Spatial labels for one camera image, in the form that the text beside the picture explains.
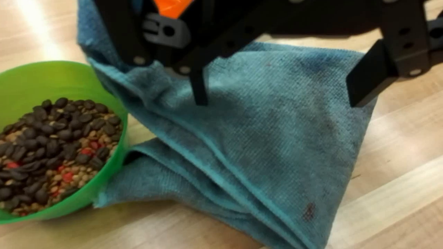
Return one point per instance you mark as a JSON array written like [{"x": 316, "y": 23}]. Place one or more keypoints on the blue microfibre towel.
[{"x": 258, "y": 147}]

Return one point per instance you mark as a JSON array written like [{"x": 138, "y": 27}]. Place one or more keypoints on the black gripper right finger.
[{"x": 406, "y": 42}]

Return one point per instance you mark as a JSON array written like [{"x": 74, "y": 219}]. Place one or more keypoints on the green plastic bowl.
[{"x": 51, "y": 78}]

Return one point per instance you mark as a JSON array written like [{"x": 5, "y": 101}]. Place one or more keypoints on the bean mix in green bowl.
[{"x": 51, "y": 153}]

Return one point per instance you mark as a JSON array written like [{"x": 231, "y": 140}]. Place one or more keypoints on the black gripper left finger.
[{"x": 125, "y": 32}]

